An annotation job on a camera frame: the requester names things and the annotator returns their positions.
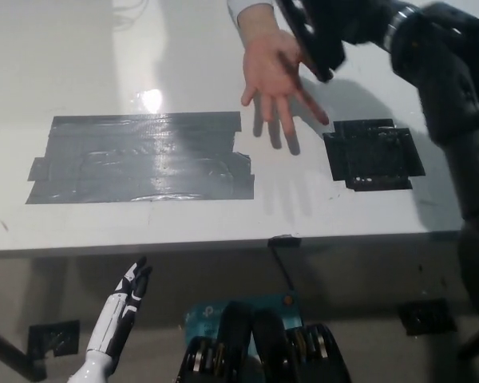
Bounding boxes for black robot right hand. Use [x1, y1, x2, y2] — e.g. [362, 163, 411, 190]
[291, 0, 398, 65]

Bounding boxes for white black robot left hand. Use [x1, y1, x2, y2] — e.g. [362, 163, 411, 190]
[85, 256, 153, 360]

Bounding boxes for person bare hand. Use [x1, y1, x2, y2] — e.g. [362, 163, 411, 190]
[240, 28, 331, 137]

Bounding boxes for black floor tape patch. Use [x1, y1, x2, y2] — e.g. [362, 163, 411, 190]
[26, 319, 81, 357]
[398, 301, 458, 337]

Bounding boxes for teal router box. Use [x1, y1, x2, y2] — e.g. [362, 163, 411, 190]
[184, 293, 304, 348]

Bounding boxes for black table leg bar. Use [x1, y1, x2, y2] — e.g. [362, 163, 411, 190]
[0, 321, 48, 382]

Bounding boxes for black tape square patch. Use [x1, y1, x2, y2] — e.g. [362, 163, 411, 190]
[322, 118, 426, 192]

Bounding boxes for grey duct tape patch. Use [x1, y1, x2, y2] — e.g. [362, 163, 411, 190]
[25, 111, 255, 205]

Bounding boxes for thin black cable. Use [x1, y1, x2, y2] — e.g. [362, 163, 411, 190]
[271, 245, 297, 294]

